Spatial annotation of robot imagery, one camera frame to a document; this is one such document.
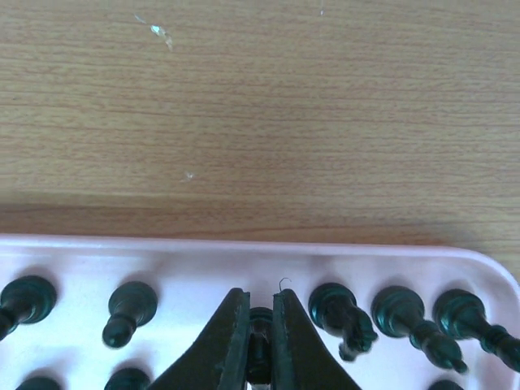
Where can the black pawn two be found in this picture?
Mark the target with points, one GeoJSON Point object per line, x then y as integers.
{"type": "Point", "coordinates": [26, 300]}

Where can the pink plastic tray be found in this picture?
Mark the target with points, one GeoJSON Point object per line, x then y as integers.
{"type": "Point", "coordinates": [192, 277]}

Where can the black pawn five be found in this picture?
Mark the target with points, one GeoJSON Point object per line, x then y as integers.
{"type": "Point", "coordinates": [39, 383]}

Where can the black bishop piece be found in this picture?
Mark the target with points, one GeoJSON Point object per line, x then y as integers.
{"type": "Point", "coordinates": [399, 312]}

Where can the black knight piece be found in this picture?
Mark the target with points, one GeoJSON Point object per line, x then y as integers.
{"type": "Point", "coordinates": [259, 356]}

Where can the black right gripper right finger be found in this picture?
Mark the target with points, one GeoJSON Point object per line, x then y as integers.
{"type": "Point", "coordinates": [300, 360]}

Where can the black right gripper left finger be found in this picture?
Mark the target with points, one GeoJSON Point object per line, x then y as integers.
{"type": "Point", "coordinates": [217, 358]}

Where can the black pawn three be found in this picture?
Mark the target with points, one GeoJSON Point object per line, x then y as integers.
{"type": "Point", "coordinates": [131, 305]}

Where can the black pawn six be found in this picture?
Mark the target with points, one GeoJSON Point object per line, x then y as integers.
{"type": "Point", "coordinates": [128, 378]}

